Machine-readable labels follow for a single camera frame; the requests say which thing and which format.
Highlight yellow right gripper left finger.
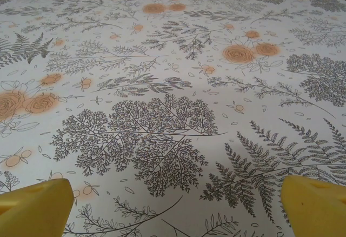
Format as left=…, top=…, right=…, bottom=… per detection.
left=0, top=178, right=74, bottom=237

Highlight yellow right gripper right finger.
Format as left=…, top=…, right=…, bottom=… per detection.
left=281, top=176, right=346, bottom=237

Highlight floral patterned tablecloth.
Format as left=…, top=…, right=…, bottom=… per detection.
left=0, top=0, right=346, bottom=237

